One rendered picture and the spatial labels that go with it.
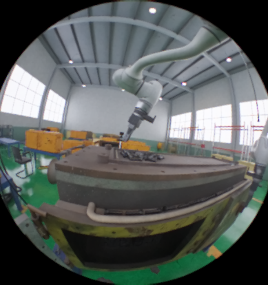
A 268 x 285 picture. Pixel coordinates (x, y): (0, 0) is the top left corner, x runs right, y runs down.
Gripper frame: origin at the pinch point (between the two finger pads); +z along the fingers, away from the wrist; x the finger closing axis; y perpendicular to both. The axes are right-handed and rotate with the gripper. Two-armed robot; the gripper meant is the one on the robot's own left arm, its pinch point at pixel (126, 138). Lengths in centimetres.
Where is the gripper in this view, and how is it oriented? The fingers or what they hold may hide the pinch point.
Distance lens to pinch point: 57.4
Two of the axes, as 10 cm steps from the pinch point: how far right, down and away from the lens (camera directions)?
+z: -4.8, 8.7, 1.1
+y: -8.6, -4.9, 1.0
